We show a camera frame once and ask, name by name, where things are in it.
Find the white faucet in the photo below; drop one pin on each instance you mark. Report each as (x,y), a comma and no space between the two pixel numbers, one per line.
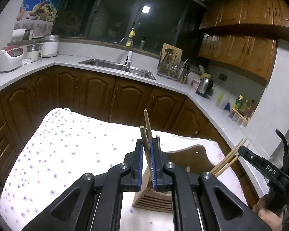
(130,51)

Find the wooden chopstick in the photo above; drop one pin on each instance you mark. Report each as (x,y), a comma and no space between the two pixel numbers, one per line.
(145,142)
(148,129)
(231,159)
(228,157)
(226,167)

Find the green oil bottle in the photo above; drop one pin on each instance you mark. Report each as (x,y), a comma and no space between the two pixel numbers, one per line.
(238,102)

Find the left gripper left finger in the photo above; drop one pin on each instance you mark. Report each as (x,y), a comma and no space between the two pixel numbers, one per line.
(93,202)

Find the lower wooden cabinets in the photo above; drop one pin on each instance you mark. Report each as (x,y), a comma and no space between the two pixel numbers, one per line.
(24,104)

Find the wooden utensil holder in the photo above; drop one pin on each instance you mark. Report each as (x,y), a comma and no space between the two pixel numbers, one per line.
(172,172)

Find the white plastic cup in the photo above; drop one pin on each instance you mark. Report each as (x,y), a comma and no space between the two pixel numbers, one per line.
(222,100)

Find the wooden cabinets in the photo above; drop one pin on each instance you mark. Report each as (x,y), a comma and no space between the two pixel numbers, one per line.
(24,104)
(243,34)

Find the dish drying rack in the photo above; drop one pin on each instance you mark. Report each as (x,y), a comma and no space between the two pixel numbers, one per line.
(175,72)

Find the metal chopstick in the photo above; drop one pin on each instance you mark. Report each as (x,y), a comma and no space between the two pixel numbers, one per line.
(158,142)

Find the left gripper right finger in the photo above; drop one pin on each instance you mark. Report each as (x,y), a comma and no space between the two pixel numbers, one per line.
(200,202)

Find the stainless electric kettle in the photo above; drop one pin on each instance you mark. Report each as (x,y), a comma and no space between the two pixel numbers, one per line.
(205,87)

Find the small white pot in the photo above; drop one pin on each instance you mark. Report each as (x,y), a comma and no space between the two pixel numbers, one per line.
(34,52)

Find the spice jar rack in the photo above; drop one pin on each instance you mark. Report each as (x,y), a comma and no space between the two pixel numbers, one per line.
(237,118)

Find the white red rice cooker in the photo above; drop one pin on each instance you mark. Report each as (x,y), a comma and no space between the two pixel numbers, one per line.
(10,58)

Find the white dotted table cloth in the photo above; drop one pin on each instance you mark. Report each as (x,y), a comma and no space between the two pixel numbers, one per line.
(64,147)

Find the fruit beach wall poster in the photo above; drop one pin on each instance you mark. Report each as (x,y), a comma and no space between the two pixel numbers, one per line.
(35,19)

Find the person's right hand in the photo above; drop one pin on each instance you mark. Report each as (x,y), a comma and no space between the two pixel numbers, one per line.
(276,222)

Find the stainless steel sink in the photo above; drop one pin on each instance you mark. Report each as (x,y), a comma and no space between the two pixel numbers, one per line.
(120,67)

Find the silver rice cooker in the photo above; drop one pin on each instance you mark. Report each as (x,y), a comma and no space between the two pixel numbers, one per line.
(50,45)

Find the upper wooden cabinets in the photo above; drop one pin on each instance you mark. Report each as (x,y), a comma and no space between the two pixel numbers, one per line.
(243,34)

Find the yellow dish soap bottle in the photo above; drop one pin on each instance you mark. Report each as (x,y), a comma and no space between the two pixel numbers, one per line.
(131,36)

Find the wall power socket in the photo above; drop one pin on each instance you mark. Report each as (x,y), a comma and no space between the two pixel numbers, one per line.
(222,77)

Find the wooden cutting board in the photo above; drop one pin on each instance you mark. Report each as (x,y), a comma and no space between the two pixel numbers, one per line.
(174,52)

